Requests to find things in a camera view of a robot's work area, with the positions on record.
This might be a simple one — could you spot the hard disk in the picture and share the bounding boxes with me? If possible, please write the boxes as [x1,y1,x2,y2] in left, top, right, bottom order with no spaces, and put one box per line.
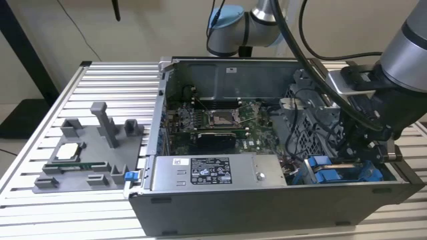
[309,154,382,185]

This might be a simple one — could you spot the green RAM stick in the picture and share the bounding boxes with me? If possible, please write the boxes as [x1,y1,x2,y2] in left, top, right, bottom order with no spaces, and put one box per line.
[44,161,110,169]

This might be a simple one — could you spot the black graphics card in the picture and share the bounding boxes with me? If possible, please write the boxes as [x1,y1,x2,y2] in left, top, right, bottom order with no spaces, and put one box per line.
[195,132,239,154]

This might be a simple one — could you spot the silver power supply unit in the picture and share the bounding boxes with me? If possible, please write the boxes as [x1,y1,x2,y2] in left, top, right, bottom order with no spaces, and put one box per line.
[149,153,289,191]

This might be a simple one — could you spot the black plastic case clip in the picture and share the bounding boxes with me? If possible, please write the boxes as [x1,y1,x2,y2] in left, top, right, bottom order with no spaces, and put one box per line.
[293,69,314,82]

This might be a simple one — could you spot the black open PC case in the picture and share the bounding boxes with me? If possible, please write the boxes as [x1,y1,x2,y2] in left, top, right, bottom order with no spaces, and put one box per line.
[123,56,427,237]

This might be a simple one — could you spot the looped black robot cable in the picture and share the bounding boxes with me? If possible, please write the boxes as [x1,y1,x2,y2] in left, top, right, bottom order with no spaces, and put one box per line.
[298,0,385,61]

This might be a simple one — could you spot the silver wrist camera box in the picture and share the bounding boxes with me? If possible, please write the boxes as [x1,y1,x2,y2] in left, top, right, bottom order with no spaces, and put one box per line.
[326,70,378,98]

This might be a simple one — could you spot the blue case latch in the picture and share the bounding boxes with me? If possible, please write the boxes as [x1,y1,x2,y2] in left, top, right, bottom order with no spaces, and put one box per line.
[122,170,141,183]

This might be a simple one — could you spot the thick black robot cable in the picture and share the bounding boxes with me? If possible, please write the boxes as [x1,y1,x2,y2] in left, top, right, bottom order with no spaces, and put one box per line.
[271,0,389,132]

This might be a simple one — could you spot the black floor pad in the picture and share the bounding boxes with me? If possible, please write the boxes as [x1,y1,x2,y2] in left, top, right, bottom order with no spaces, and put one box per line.
[0,98,52,140]

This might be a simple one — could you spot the grey parts rack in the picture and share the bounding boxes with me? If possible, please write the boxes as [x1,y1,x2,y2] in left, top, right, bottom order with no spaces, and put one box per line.
[31,101,147,195]

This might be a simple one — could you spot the black side camera bracket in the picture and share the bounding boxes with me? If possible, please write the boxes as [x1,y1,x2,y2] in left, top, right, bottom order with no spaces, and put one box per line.
[369,142,405,163]

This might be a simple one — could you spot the grey metal disk bay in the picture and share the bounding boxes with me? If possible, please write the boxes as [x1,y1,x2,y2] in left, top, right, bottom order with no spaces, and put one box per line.
[269,83,345,161]

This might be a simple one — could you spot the metal socket cover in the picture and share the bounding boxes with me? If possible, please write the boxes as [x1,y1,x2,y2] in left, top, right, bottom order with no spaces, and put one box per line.
[239,102,262,118]

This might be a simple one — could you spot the green motherboard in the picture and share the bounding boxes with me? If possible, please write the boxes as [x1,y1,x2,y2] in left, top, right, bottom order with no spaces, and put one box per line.
[165,99,285,157]

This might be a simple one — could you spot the black slanted pole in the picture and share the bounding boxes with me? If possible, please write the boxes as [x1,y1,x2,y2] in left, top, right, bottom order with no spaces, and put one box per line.
[0,0,61,101]

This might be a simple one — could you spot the black antenna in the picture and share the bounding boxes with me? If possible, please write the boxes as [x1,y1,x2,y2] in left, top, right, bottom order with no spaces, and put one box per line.
[111,0,122,23]

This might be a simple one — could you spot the CPU socket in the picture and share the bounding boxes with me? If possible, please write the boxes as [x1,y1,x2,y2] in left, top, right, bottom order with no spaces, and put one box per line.
[209,109,241,127]

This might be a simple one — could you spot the thin black wire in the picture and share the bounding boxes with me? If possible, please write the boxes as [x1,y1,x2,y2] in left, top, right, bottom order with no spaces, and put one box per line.
[285,88,323,158]

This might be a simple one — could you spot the red yellow wire bundle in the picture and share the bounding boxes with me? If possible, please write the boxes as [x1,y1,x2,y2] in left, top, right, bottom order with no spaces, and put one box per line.
[279,155,301,177]

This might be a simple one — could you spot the black RAM slot row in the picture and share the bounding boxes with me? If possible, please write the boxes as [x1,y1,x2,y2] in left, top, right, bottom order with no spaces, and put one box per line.
[191,97,250,105]
[193,126,250,133]

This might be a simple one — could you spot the silver CPU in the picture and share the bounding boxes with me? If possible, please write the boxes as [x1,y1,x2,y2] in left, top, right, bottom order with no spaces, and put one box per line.
[55,142,83,161]

